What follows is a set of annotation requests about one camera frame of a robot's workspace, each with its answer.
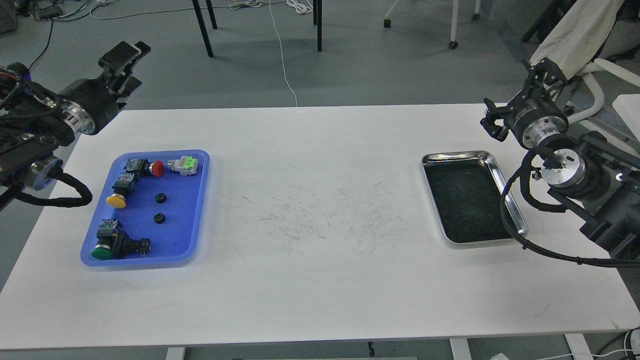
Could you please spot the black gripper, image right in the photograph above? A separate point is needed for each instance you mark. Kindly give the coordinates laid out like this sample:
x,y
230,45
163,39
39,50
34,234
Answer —
x,y
531,115

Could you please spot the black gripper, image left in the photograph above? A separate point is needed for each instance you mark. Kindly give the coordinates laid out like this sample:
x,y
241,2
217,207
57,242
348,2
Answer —
x,y
102,99

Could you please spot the small black gear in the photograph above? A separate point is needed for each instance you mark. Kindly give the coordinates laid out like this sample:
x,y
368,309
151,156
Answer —
x,y
159,218
160,198

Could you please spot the silver metal tray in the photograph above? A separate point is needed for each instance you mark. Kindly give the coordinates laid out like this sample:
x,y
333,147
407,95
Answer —
x,y
466,189

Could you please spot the blue plastic tray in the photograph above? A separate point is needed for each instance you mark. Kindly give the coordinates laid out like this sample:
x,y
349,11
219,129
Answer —
x,y
172,242

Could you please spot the white rolling stand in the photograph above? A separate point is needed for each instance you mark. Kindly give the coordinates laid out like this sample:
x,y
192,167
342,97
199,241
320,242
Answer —
x,y
453,43

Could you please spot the beige cloth on chair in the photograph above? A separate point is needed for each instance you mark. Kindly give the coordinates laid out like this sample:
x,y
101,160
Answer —
x,y
577,37

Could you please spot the black table leg left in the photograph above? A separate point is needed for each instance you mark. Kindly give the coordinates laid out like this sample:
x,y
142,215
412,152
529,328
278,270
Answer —
x,y
202,26

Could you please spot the black table leg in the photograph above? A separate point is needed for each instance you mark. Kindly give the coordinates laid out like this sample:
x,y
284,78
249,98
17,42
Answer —
x,y
317,6
202,26

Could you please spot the grey green connector block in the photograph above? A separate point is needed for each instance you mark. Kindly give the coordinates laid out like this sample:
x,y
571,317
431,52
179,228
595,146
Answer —
x,y
185,165

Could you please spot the black table leg right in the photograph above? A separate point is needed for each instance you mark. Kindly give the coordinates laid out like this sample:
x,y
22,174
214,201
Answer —
x,y
317,6

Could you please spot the red push button switch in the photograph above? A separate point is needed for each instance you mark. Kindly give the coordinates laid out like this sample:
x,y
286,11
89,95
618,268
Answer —
x,y
144,168

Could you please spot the yellow push button switch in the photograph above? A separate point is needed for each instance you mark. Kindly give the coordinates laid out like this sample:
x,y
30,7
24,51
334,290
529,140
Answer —
x,y
124,185

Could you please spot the green push button switch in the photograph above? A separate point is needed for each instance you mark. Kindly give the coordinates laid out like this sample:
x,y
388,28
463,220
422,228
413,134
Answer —
x,y
113,243

